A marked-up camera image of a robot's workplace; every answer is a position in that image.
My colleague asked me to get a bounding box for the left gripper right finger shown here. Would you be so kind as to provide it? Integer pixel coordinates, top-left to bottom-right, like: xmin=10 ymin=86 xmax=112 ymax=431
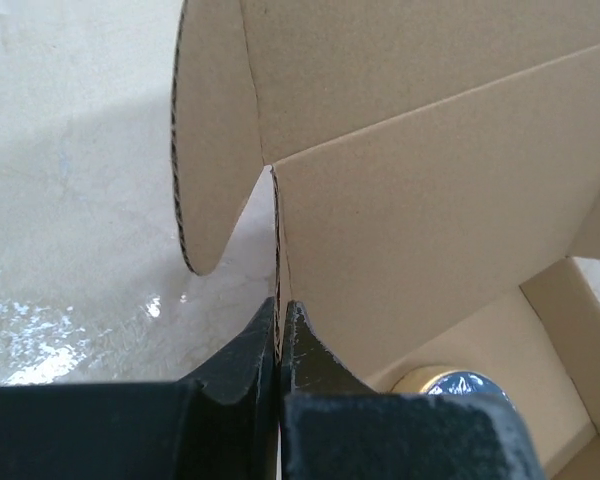
xmin=280 ymin=301 xmax=545 ymax=479

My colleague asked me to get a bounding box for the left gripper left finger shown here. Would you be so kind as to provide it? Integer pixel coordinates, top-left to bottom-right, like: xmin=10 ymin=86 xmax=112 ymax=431
xmin=0 ymin=299 xmax=278 ymax=479

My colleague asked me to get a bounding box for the brown cardboard box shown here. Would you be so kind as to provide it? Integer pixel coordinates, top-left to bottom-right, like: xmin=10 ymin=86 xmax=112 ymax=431
xmin=171 ymin=1 xmax=600 ymax=479

